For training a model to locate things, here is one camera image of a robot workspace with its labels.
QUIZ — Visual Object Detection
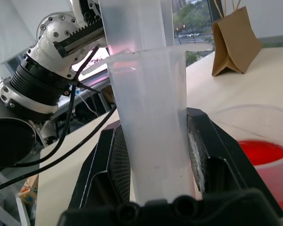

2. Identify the brown paper bag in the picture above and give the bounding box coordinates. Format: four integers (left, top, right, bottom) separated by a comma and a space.
211, 0, 263, 77

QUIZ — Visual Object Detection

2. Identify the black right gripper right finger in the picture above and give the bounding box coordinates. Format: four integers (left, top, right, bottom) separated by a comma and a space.
185, 107, 283, 217

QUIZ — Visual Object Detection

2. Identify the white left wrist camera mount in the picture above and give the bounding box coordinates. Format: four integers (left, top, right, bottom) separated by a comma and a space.
25, 0, 109, 78

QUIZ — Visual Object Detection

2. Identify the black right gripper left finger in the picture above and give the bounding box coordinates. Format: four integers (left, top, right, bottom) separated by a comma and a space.
68, 122, 135, 210

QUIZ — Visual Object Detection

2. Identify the thin dark wrist cable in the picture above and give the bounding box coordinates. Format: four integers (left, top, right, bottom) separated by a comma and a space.
70, 46, 101, 94

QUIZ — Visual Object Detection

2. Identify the translucent plastic measuring cylinder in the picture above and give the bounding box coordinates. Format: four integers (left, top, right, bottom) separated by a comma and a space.
81, 0, 214, 205

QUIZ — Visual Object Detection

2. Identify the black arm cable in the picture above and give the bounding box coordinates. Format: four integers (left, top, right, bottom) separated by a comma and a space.
0, 81, 77, 169
0, 105, 117, 195

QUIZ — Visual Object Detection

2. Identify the clear cup with red liquid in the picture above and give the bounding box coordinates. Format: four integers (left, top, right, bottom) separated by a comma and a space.
213, 105, 283, 218

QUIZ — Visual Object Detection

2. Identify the colourful printed cardboard box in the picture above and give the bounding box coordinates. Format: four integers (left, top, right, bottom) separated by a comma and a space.
15, 174, 40, 208

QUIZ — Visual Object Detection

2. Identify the white rack frame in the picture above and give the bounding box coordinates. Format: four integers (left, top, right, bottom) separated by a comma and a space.
0, 168, 32, 226

